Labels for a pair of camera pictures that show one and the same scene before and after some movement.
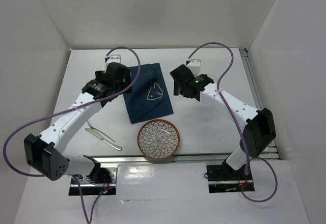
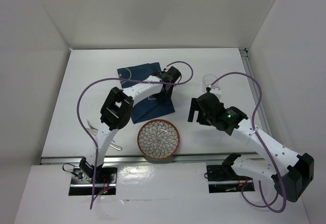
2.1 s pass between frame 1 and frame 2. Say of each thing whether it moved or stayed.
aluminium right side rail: stayed
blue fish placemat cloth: stayed
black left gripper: moved
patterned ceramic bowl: stayed
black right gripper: moved
